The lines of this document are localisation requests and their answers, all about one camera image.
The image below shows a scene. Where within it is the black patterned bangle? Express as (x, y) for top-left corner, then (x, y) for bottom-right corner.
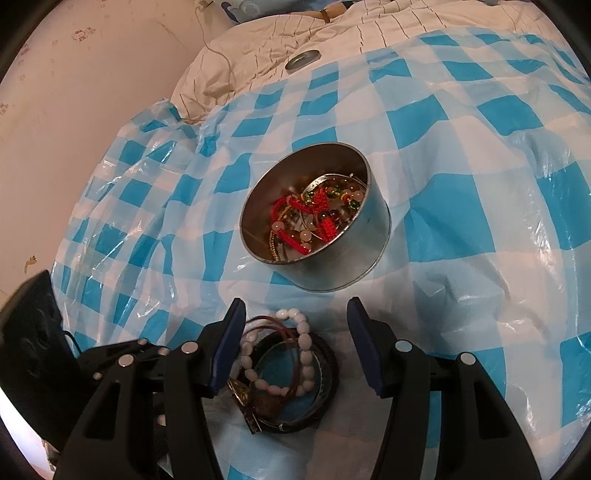
(228, 332), (339, 434)

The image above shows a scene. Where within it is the beige striped quilt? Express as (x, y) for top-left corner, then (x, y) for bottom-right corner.
(171, 1), (565, 124)

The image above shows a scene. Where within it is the dark red cord bracelet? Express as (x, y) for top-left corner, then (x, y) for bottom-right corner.
(239, 315), (304, 402)

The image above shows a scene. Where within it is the jewelry inside tin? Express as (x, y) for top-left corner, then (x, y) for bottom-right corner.
(269, 173), (368, 262)

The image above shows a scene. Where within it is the white bead bracelet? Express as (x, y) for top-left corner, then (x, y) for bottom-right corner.
(237, 307), (317, 398)

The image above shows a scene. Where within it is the blue white checkered plastic sheet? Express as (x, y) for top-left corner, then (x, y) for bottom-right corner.
(51, 27), (590, 479)

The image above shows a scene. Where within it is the round silver metal tin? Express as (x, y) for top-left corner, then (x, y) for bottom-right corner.
(239, 143), (392, 292)

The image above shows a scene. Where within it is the white charging cable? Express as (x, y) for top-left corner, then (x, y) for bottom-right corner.
(179, 0), (236, 123)

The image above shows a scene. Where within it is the silver tin lid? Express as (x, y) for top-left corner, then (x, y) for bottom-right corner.
(284, 49), (322, 74)

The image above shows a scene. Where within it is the blue whale print pillow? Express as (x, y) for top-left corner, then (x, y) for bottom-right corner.
(215, 0), (335, 24)

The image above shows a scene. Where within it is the tan brown strap object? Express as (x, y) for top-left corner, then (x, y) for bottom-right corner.
(303, 1), (353, 23)

